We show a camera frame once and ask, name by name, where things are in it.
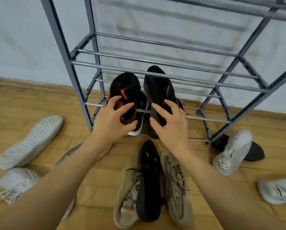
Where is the person's right hand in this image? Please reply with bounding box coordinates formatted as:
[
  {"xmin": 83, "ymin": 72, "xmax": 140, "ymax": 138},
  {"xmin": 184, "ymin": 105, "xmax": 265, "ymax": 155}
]
[{"xmin": 149, "ymin": 99, "xmax": 189, "ymax": 154}]

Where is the person's left hand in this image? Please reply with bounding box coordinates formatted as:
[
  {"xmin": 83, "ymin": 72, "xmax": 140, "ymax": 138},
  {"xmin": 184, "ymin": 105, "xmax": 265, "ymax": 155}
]
[{"xmin": 91, "ymin": 95, "xmax": 138, "ymax": 148}]

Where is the black sneaker with red straps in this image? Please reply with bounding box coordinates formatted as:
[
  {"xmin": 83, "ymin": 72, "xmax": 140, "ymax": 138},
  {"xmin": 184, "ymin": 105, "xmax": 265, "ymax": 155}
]
[{"xmin": 106, "ymin": 72, "xmax": 149, "ymax": 137}]

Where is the black sneaker with dark sole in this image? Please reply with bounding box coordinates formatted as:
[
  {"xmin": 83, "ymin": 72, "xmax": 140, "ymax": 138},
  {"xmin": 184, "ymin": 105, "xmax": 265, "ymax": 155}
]
[{"xmin": 143, "ymin": 65, "xmax": 184, "ymax": 139}]

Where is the person's left forearm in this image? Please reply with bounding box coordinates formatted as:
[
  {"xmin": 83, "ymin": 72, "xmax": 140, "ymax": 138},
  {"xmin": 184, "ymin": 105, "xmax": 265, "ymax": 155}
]
[{"xmin": 0, "ymin": 138, "xmax": 113, "ymax": 230}]

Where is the person's right forearm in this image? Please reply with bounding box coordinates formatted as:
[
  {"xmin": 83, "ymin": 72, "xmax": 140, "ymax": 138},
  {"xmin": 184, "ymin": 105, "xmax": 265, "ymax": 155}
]
[{"xmin": 168, "ymin": 141, "xmax": 286, "ymax": 230}]

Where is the black sneaker with red marks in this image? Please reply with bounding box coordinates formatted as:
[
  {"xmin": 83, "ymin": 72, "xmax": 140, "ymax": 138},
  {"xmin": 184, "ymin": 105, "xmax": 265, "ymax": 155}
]
[{"xmin": 136, "ymin": 140, "xmax": 164, "ymax": 222}]

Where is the grey metal shoe rack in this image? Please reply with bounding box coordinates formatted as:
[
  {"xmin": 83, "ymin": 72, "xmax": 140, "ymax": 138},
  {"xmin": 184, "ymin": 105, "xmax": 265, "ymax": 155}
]
[{"xmin": 39, "ymin": 0, "xmax": 286, "ymax": 145}]

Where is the grey sneaker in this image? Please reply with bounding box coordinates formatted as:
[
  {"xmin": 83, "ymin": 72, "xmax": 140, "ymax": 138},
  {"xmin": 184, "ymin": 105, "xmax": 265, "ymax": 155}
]
[{"xmin": 56, "ymin": 141, "xmax": 114, "ymax": 220}]

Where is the beige sneaker with black laces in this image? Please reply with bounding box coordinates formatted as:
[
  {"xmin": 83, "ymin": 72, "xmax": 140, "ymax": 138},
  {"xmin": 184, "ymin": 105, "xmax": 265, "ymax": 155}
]
[{"xmin": 113, "ymin": 151, "xmax": 143, "ymax": 229}]

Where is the taupe sneaker with beige laces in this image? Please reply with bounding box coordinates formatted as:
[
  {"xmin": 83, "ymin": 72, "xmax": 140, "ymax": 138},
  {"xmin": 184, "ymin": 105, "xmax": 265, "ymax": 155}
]
[{"xmin": 160, "ymin": 151, "xmax": 194, "ymax": 228}]

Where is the white sneaker with green accents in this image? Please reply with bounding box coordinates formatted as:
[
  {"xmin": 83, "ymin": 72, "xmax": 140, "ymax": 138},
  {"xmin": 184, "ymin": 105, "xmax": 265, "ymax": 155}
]
[{"xmin": 212, "ymin": 129, "xmax": 253, "ymax": 176}]

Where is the white sneaker with ridged sole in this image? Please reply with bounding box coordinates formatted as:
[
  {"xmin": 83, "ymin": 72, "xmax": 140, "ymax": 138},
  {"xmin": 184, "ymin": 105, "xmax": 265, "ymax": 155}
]
[{"xmin": 0, "ymin": 115, "xmax": 64, "ymax": 171}]

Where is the plain black sneaker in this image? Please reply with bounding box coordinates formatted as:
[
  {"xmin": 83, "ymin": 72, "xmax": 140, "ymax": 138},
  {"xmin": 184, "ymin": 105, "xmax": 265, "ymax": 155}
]
[{"xmin": 211, "ymin": 133, "xmax": 265, "ymax": 162}]

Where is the white laced sneaker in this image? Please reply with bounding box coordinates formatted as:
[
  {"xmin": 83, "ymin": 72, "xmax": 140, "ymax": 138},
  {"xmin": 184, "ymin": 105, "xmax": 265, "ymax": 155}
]
[{"xmin": 0, "ymin": 168, "xmax": 41, "ymax": 205}]

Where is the white sneaker with black label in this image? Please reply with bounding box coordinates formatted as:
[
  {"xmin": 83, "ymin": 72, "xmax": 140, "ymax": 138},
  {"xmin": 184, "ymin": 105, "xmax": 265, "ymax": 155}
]
[{"xmin": 257, "ymin": 177, "xmax": 286, "ymax": 205}]

